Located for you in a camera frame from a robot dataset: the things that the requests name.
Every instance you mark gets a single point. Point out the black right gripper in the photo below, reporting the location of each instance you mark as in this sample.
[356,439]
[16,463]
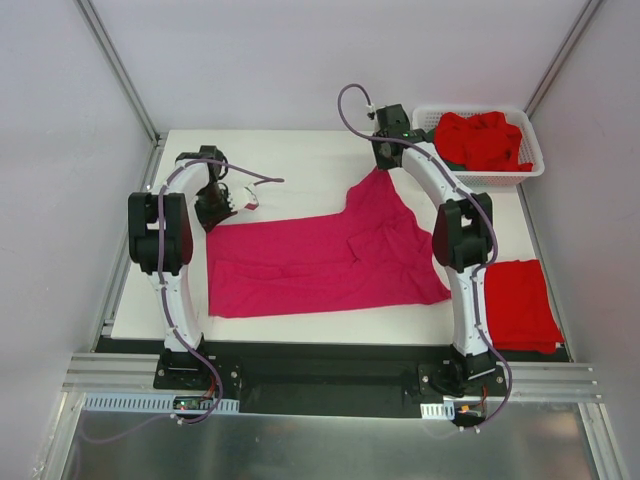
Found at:
[382,163]

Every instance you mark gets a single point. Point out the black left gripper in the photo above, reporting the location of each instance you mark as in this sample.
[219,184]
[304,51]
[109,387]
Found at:
[215,215]

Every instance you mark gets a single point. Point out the white plastic laundry basket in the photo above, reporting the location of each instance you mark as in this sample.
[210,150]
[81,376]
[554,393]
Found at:
[428,117]

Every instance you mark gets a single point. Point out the pink t shirt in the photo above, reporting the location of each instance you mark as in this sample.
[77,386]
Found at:
[372,254]

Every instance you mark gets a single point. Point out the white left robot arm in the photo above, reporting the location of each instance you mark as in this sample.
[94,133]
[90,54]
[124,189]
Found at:
[161,227]

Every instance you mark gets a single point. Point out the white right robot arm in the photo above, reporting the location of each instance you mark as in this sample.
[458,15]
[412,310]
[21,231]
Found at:
[463,241]

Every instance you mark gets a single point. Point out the green t shirt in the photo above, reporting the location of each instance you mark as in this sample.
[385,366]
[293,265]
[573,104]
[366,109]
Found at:
[430,149]

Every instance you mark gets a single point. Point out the red crumpled t shirt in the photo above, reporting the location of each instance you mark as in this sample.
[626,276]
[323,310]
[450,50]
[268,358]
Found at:
[484,142]

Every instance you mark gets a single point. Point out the folded red t shirt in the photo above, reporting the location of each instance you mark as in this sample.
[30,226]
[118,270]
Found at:
[518,311]

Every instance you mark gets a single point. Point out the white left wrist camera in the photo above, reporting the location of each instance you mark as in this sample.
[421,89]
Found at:
[248,199]

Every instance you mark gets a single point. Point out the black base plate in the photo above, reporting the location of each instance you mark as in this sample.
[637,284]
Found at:
[315,379]

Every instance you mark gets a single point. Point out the aluminium frame rail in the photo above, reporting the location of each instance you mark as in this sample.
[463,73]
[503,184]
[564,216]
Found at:
[132,376]

